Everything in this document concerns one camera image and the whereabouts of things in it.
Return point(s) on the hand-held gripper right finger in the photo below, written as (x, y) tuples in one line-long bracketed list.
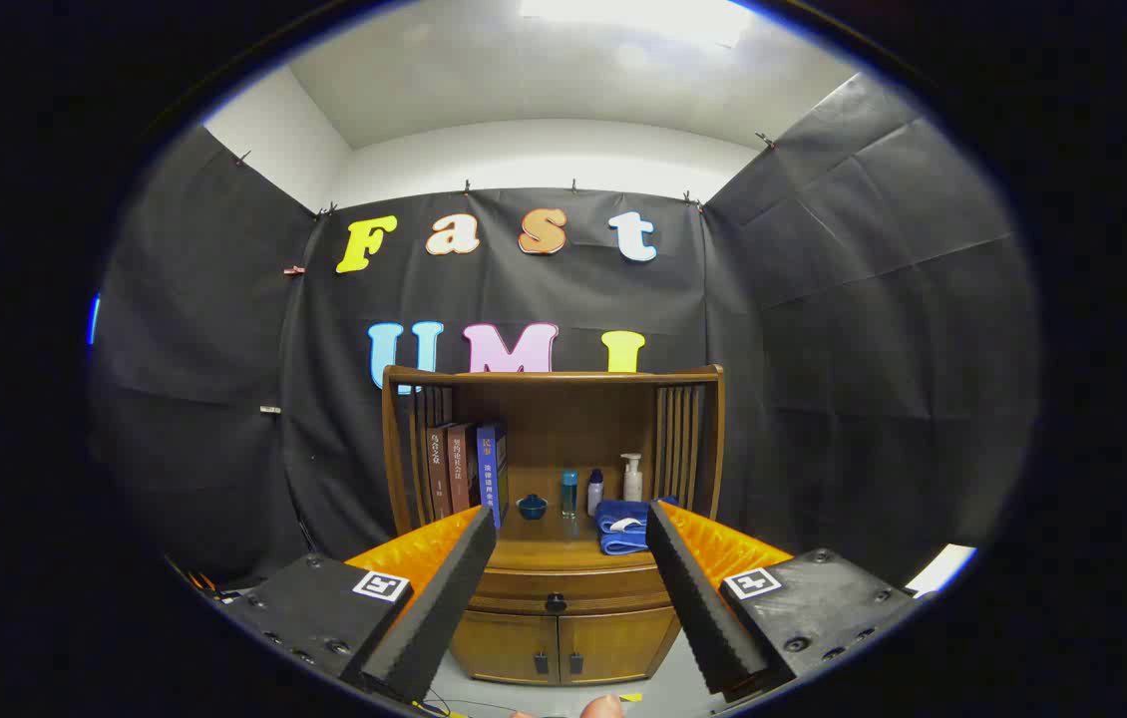
[(693, 598)]

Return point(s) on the wooden cabinet door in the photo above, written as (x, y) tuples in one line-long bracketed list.
[(613, 643), (509, 643)]

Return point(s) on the blue lidded tea bowl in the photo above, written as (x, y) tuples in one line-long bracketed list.
[(532, 508)]

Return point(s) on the wooden drawer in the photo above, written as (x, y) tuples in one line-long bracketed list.
[(603, 593)]

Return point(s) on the blue book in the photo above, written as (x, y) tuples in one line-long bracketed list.
[(492, 469)]

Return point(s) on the clear bottle with teal cap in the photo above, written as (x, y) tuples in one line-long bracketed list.
[(569, 494)]

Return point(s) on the wooden countertop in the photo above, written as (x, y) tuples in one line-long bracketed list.
[(563, 540)]

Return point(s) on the reddish brown book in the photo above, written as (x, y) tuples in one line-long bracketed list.
[(462, 464)]

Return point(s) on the blue folded towel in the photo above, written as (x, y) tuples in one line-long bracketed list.
[(621, 538)]

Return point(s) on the white bottle with navy cap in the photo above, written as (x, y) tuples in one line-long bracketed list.
[(595, 494)]

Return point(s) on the white pump bottle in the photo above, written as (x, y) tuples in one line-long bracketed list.
[(632, 484)]

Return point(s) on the dark brown book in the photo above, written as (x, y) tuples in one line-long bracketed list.
[(438, 469)]

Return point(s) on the wooden cabinet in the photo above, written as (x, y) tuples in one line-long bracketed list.
[(573, 419)]

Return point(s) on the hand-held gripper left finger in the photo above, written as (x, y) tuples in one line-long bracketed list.
[(444, 588)]

